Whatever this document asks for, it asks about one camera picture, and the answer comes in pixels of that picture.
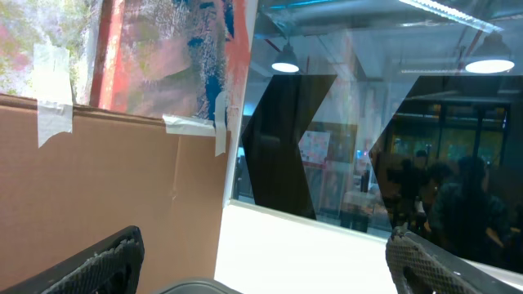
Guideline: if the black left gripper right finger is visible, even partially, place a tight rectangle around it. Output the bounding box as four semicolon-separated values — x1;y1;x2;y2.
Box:
386;226;522;294

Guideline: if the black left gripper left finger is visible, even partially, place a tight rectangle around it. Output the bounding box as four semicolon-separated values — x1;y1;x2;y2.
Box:
2;225;145;294

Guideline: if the painted canvas panel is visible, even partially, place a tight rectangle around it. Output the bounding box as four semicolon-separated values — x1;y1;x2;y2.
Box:
0;0;258;123

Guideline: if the left pendant lamp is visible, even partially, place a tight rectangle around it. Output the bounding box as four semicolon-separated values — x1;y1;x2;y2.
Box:
271;42;300;74

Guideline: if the glass window pane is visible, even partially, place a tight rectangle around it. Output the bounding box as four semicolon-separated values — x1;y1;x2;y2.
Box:
232;0;522;273

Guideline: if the pendant lamp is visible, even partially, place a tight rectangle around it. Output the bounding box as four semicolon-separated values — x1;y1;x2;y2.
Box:
465;32;515;74
271;42;300;74

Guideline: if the brown cardboard sheet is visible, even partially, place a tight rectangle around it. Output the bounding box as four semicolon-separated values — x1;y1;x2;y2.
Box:
1;96;227;293

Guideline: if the white tape strip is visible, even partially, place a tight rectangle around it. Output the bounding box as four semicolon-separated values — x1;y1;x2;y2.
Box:
163;91;226;156
32;43;73;148

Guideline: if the white tape strip left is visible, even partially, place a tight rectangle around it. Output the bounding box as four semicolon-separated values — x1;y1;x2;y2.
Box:
32;43;73;148

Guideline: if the right pendant lamp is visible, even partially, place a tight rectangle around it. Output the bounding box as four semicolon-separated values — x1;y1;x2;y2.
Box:
465;32;515;74

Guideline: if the grey plastic mesh basket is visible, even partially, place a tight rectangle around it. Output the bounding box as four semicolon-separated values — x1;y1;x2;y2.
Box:
157;278;241;294

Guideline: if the white tape strip right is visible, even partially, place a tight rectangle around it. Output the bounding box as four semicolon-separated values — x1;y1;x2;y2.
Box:
163;91;226;156

